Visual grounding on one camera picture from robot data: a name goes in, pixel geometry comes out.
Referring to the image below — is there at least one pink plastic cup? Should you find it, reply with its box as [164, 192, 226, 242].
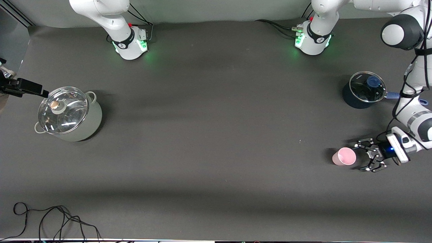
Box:
[332, 147, 356, 166]

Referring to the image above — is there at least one glass pot lid beige knob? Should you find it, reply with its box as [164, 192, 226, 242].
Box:
[38, 86, 89, 135]

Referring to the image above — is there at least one dark blue saucepan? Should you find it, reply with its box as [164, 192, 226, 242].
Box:
[342, 71, 429, 109]

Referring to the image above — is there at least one glass saucepan lid blue knob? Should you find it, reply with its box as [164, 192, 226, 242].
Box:
[349, 71, 387, 103]

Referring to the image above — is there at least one grey-green cooking pot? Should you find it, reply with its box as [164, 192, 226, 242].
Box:
[34, 88, 103, 142]

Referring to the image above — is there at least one dark grey table cover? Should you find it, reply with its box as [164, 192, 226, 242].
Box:
[0, 12, 432, 241]

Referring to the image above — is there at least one black aluminium frame rail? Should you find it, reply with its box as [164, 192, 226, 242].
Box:
[0, 5, 35, 27]

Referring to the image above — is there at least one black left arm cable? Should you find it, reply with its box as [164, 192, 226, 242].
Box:
[376, 0, 432, 142]

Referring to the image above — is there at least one loose black tangled cable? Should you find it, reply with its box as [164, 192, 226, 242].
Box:
[0, 202, 102, 242]

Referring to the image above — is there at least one black right base cable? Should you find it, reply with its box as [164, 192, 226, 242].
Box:
[127, 3, 155, 43]

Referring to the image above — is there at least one black base cable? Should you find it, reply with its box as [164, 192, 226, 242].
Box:
[268, 23, 299, 36]
[302, 5, 316, 21]
[127, 3, 155, 43]
[255, 19, 297, 31]

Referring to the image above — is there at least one black left base cable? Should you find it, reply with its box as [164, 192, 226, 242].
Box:
[268, 23, 299, 36]
[302, 5, 316, 21]
[255, 19, 297, 31]

